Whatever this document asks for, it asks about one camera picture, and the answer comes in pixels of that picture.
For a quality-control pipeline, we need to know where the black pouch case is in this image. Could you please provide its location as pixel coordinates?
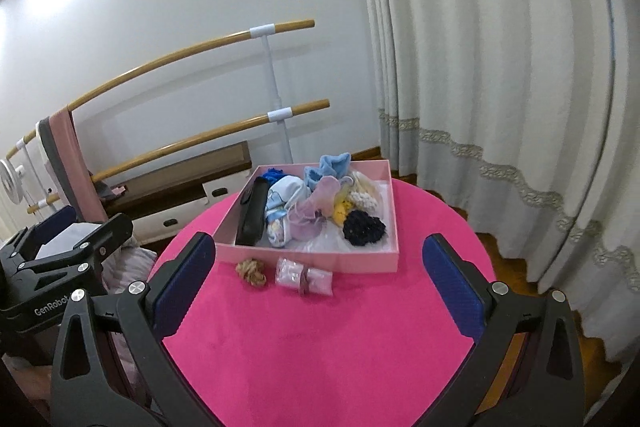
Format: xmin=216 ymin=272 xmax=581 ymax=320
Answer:
xmin=235 ymin=176 xmax=270 ymax=246

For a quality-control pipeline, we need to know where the royal blue towel scrunchie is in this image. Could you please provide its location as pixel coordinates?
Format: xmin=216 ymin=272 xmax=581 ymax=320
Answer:
xmin=260 ymin=168 xmax=288 ymax=185

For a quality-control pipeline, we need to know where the navy crochet scrunchie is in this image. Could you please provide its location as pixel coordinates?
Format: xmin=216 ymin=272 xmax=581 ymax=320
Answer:
xmin=343 ymin=209 xmax=386 ymax=246

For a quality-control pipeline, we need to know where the light blue fleece headband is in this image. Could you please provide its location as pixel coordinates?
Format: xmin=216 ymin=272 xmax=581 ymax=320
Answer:
xmin=304 ymin=153 xmax=352 ymax=192

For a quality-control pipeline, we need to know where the small white fan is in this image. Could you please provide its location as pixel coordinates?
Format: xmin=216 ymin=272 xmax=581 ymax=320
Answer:
xmin=1 ymin=158 xmax=25 ymax=205

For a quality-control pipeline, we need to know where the grey duvet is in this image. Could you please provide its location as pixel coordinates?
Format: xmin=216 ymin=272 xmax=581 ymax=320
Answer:
xmin=102 ymin=236 xmax=157 ymax=294

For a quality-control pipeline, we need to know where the pink grey hanging towel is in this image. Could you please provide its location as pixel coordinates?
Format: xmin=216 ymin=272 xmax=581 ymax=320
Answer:
xmin=36 ymin=109 xmax=107 ymax=223

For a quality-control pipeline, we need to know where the white brown storage bench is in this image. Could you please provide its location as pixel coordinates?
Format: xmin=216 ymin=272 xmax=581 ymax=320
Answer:
xmin=104 ymin=141 xmax=253 ymax=245

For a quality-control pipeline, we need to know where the pink tablecloth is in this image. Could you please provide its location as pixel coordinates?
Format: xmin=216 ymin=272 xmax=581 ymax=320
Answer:
xmin=165 ymin=181 xmax=495 ymax=426

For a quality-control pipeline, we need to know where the beige satin scrunchie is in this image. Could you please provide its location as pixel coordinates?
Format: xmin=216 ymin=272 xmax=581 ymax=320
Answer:
xmin=235 ymin=258 xmax=267 ymax=288

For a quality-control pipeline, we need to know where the small clear plastic bag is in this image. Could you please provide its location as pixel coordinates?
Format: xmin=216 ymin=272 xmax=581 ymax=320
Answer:
xmin=274 ymin=258 xmax=333 ymax=297

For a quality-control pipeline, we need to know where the white blue printed cloth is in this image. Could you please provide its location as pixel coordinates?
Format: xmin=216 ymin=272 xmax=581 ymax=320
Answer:
xmin=265 ymin=176 xmax=310 ymax=248

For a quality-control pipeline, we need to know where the cream lace scrunchie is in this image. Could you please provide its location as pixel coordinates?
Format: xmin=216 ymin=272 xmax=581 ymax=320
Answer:
xmin=347 ymin=170 xmax=383 ymax=215

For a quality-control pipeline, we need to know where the pink shallow box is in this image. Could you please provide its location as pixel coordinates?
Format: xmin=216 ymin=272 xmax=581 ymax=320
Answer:
xmin=214 ymin=159 xmax=399 ymax=273

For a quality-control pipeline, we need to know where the yellow plush toy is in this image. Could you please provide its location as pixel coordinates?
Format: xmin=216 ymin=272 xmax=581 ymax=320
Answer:
xmin=332 ymin=199 xmax=355 ymax=228

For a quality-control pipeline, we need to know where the cream curtain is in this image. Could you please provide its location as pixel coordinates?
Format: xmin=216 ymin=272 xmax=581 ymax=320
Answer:
xmin=367 ymin=0 xmax=639 ymax=362

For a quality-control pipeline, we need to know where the white barre left post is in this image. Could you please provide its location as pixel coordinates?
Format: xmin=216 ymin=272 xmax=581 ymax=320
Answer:
xmin=15 ymin=136 xmax=55 ymax=212

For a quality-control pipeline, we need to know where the white barre post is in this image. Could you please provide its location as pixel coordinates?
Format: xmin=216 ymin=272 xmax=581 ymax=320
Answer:
xmin=248 ymin=24 xmax=293 ymax=164
xmin=15 ymin=136 xmax=55 ymax=212

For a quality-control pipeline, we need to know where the white barre right post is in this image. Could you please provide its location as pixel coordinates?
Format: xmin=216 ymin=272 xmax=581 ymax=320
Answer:
xmin=248 ymin=24 xmax=293 ymax=164

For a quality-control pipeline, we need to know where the lower wooden barre rail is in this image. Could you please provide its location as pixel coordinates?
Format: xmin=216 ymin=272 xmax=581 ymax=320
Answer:
xmin=25 ymin=98 xmax=331 ymax=215

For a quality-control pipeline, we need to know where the wooden barre rail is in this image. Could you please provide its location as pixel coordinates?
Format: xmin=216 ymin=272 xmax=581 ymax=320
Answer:
xmin=25 ymin=98 xmax=331 ymax=215
xmin=4 ymin=18 xmax=317 ymax=160

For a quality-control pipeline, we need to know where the upper wooden barre rail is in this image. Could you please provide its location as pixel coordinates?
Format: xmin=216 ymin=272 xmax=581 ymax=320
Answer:
xmin=4 ymin=18 xmax=317 ymax=160

